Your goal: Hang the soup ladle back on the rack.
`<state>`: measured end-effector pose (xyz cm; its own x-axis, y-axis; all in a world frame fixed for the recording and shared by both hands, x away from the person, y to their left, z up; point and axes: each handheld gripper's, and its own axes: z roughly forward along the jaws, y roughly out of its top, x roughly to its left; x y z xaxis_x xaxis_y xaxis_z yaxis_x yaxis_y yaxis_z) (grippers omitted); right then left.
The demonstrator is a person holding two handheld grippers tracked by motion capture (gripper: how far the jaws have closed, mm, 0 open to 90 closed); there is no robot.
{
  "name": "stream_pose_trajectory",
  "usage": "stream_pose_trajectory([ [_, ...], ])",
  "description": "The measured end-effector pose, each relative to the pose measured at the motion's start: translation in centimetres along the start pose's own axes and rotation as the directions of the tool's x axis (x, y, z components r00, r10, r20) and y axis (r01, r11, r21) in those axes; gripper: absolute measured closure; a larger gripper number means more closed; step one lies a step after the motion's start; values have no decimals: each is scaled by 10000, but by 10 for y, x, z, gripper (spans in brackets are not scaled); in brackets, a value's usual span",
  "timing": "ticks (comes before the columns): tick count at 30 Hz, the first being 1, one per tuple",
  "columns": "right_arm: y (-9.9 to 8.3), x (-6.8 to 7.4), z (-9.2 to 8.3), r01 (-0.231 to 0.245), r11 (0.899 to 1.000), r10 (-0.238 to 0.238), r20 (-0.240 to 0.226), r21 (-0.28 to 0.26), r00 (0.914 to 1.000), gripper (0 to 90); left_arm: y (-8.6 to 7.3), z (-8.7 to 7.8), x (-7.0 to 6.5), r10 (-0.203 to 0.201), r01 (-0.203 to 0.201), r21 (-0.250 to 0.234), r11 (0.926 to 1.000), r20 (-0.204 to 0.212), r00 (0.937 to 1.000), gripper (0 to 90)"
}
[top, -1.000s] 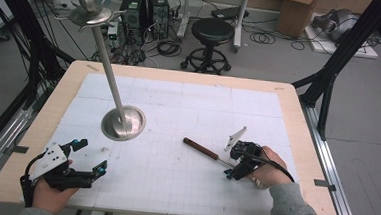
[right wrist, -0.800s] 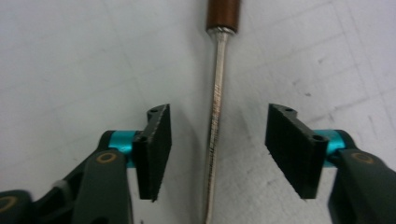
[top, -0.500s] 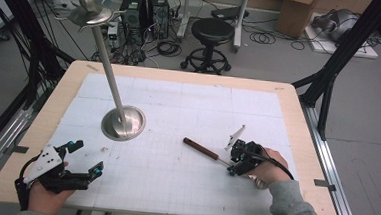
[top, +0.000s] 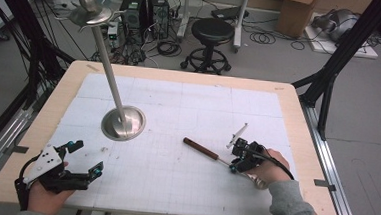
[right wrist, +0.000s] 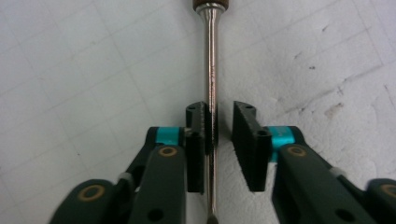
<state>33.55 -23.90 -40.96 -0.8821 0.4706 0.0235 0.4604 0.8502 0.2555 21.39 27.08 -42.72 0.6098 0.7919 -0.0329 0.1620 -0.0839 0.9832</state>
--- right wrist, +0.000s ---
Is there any steel ladle with wooden handle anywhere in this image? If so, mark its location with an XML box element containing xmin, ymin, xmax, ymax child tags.
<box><xmin>191</xmin><ymin>0</ymin><xmax>230</xmax><ymax>224</ymax></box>

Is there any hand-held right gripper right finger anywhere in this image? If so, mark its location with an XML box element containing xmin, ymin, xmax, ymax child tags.
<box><xmin>231</xmin><ymin>100</ymin><xmax>295</xmax><ymax>193</ymax></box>

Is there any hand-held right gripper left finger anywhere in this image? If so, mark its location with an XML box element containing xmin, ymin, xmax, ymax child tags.
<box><xmin>155</xmin><ymin>101</ymin><xmax>208</xmax><ymax>194</ymax></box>

